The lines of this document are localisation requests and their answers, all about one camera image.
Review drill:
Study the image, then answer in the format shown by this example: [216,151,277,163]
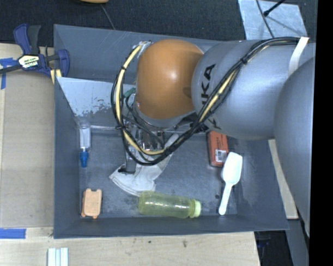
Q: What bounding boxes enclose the orange box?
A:
[205,131,230,168]

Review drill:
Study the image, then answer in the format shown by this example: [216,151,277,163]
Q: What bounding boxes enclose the yellow-green plastic bottle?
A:
[137,190,203,220]

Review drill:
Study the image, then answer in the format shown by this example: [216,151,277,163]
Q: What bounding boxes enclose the orange sponge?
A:
[80,188,104,220]

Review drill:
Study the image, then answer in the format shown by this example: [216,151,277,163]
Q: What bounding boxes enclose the clear tube with blue tip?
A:
[76,120,93,168]

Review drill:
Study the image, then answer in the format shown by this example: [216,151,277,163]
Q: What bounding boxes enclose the white plastic scoop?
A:
[217,151,244,217]

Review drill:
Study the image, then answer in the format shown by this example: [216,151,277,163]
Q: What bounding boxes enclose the grey metal bin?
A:
[46,24,298,247]

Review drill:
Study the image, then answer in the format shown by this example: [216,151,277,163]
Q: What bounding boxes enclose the white cloth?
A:
[107,149,173,198]

